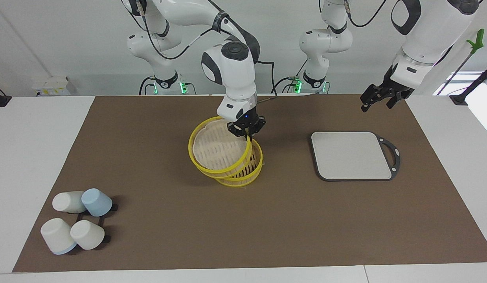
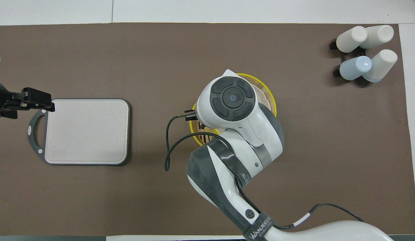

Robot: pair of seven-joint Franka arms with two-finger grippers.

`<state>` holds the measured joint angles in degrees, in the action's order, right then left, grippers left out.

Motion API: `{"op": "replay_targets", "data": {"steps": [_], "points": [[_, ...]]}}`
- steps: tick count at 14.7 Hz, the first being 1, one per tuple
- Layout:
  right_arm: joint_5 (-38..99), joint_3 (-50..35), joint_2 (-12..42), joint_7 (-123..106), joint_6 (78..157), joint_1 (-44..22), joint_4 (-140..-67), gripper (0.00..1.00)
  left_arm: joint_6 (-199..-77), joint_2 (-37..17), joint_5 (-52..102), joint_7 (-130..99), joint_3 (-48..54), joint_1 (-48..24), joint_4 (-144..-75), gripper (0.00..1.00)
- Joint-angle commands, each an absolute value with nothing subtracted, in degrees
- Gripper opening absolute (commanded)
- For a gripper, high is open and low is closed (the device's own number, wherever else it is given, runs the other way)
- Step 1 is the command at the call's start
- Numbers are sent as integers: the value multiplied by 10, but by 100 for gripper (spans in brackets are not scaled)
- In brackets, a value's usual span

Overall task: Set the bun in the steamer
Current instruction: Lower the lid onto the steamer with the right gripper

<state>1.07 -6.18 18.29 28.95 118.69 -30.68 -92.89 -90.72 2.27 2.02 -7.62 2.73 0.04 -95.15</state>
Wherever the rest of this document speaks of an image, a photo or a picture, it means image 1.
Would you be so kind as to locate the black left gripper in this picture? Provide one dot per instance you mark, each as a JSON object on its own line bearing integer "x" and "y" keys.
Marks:
{"x": 388, "y": 91}

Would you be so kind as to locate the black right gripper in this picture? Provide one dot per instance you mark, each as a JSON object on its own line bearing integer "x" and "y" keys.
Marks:
{"x": 247, "y": 124}

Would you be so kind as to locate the yellow bamboo steamer tier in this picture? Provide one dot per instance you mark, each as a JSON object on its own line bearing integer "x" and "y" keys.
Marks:
{"x": 217, "y": 147}

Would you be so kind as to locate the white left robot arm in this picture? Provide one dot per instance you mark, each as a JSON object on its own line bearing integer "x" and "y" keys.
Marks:
{"x": 424, "y": 31}

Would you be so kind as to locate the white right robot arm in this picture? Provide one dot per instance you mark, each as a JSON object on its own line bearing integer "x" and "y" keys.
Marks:
{"x": 235, "y": 67}

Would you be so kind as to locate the yellow bamboo steamer base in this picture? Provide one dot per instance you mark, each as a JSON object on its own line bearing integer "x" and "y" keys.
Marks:
{"x": 253, "y": 169}

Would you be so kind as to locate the grey cutting board black rim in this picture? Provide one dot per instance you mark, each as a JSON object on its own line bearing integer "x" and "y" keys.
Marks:
{"x": 351, "y": 157}

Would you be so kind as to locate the pole with green clamp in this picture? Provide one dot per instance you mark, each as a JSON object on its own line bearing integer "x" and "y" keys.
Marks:
{"x": 476, "y": 42}

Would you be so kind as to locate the brown table mat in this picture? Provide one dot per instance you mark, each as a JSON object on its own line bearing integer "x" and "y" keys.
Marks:
{"x": 168, "y": 220}

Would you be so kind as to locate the light blue cup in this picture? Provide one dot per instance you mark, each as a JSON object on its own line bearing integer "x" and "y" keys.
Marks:
{"x": 97, "y": 202}

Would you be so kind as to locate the black cup rack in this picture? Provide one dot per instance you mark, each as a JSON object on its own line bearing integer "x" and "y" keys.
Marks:
{"x": 108, "y": 238}

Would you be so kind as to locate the plain white cup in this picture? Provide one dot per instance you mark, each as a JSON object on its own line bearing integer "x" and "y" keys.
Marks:
{"x": 87, "y": 235}
{"x": 66, "y": 202}

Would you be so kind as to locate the white box with labels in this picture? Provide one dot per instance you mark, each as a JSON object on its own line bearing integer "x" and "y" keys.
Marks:
{"x": 50, "y": 85}

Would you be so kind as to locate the white cup blue rim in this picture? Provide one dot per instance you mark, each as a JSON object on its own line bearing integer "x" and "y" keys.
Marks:
{"x": 56, "y": 235}

